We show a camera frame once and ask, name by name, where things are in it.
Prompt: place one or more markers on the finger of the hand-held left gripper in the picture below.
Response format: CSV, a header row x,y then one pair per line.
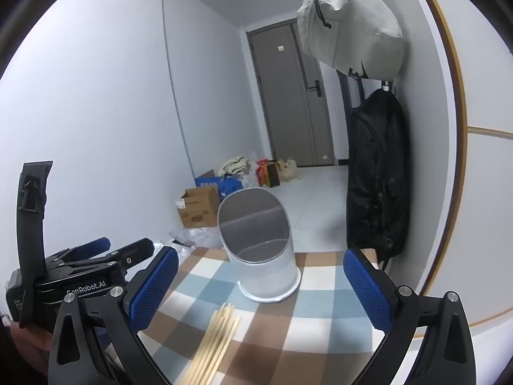
x,y
98,244
134,250

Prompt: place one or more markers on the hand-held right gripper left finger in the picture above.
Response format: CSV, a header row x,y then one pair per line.
x,y
152,288

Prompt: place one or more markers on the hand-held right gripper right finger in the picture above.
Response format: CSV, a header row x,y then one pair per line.
x,y
368,292

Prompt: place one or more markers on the bundle of wooden chopsticks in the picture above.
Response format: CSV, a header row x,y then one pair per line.
x,y
218,341

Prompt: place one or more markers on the grey divided utensil holder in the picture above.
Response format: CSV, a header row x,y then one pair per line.
x,y
268,272

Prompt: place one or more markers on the person's left hand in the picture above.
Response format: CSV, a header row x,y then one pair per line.
x,y
30,343

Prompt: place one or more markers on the grey plastic bag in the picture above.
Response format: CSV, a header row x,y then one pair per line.
x,y
192,237

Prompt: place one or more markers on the brown cardboard box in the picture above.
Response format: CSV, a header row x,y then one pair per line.
x,y
198,208

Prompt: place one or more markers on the checkered table cloth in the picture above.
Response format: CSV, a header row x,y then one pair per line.
x,y
288,329

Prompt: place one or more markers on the blue cardboard box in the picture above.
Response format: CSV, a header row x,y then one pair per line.
x,y
228,186

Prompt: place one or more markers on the black backpack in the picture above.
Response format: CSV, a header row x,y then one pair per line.
x,y
376,176

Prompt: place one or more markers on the white bag with clothes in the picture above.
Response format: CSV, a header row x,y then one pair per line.
x,y
234,166

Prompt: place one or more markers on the beige plastic bag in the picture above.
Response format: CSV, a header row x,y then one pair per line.
x,y
289,170

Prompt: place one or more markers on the red snack bag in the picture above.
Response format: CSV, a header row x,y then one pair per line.
x,y
261,172

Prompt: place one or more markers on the grey door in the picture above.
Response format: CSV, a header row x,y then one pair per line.
x,y
288,108

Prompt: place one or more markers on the light grey hanging bag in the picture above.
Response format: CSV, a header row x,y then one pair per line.
x,y
348,28

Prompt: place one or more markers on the black metal frame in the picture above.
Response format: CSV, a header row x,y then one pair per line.
x,y
352,100

